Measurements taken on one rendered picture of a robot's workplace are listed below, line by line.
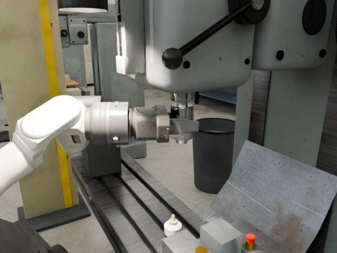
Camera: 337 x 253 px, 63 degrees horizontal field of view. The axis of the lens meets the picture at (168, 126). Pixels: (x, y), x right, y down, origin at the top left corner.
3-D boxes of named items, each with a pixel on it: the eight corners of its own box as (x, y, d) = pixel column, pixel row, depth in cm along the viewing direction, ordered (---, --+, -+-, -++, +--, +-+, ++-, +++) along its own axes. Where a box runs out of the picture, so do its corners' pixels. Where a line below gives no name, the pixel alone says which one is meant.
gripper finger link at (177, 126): (197, 132, 56) (167, 133, 56) (198, 117, 55) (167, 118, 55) (199, 135, 55) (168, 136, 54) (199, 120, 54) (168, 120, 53)
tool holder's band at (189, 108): (176, 113, 54) (176, 108, 54) (167, 108, 58) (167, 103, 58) (197, 111, 56) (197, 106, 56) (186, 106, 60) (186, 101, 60)
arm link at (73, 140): (105, 129, 50) (40, 130, 49) (111, 157, 59) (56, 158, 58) (108, 83, 57) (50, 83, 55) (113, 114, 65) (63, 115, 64)
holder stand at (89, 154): (89, 178, 101) (84, 126, 95) (81, 156, 120) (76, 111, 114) (122, 172, 105) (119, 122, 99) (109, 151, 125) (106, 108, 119)
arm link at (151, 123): (170, 108, 50) (103, 109, 49) (169, 157, 53) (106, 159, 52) (164, 95, 62) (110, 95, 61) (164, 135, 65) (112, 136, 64)
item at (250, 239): (249, 251, 51) (251, 240, 50) (243, 246, 52) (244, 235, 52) (256, 248, 52) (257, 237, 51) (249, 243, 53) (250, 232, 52)
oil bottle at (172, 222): (169, 263, 63) (170, 222, 59) (161, 252, 66) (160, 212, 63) (184, 256, 65) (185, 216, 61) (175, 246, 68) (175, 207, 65)
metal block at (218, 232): (219, 272, 50) (221, 245, 48) (199, 251, 55) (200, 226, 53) (240, 260, 53) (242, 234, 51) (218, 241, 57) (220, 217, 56)
